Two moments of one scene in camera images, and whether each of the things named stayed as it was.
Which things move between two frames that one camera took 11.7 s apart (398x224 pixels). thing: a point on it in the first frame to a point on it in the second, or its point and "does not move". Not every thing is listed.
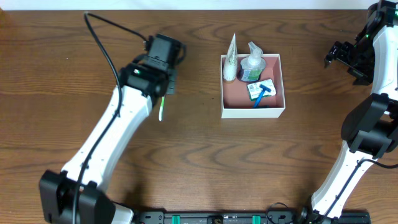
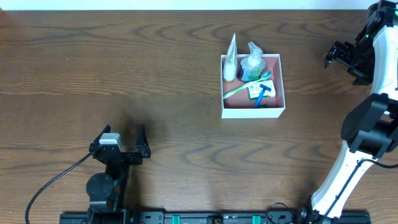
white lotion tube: [230, 65] does not move
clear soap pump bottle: [252, 66] does not move
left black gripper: [171, 83] to [125, 156]
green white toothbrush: [161, 109] to [263, 78]
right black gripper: [347, 59] does not move
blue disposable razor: [257, 103] does not move
